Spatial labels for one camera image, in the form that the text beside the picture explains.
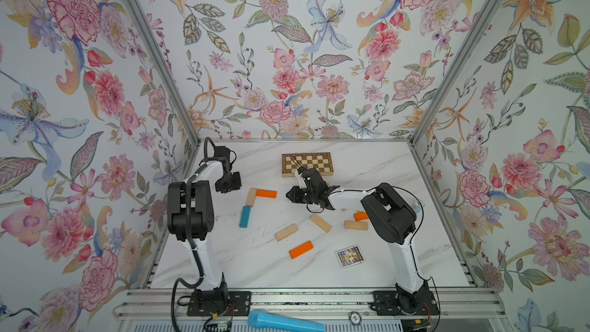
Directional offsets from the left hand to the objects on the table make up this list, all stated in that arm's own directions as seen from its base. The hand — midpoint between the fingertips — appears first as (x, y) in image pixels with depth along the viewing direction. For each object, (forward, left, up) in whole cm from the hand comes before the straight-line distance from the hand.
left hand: (239, 183), depth 100 cm
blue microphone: (-49, -13, +2) cm, 51 cm away
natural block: (-5, -5, -4) cm, 8 cm away
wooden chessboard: (+13, -36, -2) cm, 39 cm away
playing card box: (-31, -43, -1) cm, 53 cm away
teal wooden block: (-14, -4, -4) cm, 15 cm away
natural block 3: (-21, -20, -3) cm, 29 cm away
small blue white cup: (-13, -72, +3) cm, 73 cm away
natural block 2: (-17, -34, -3) cm, 39 cm away
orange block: (-3, -12, -3) cm, 13 cm away
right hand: (-4, -20, -1) cm, 21 cm away
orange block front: (-28, -26, -4) cm, 38 cm away
